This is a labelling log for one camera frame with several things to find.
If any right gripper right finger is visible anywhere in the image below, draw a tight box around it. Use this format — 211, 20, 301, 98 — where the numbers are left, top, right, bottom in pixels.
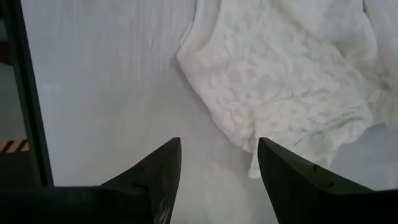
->
257, 136, 374, 224

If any hazard striped floor mat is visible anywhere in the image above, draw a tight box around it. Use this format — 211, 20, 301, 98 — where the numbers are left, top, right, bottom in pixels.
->
0, 139, 30, 154

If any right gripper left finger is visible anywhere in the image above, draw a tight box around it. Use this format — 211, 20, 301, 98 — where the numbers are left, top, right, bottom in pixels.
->
100, 136, 183, 224

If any black aluminium table frame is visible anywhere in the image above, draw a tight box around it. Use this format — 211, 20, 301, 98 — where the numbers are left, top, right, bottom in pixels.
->
5, 0, 55, 188

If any white lace garment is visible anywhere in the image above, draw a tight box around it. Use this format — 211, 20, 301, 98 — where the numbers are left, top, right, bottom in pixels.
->
175, 0, 398, 180

